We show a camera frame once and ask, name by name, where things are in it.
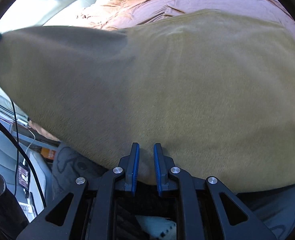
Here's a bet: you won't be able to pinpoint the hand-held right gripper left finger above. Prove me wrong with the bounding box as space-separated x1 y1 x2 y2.
16 142 140 240

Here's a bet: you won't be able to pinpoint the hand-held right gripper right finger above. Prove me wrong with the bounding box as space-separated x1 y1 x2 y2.
154 142 279 240

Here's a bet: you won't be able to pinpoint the olive printed t-shirt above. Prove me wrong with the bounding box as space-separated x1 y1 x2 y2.
0 9 295 193

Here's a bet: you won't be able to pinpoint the white spotted fluffy item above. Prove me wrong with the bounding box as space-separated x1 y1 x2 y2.
135 214 176 240

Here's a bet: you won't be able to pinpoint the person's grey patterned pants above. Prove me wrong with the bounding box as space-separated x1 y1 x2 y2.
51 144 295 240

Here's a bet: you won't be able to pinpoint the cream padded headboard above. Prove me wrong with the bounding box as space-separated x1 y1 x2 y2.
0 0 100 34

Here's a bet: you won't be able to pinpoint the black phone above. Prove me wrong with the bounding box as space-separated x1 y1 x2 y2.
17 165 31 189

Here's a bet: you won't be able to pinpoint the dark cylindrical object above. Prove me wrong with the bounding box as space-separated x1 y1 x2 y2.
0 171 29 240

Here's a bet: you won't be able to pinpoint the white charging cable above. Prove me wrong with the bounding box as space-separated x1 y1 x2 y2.
25 129 36 167

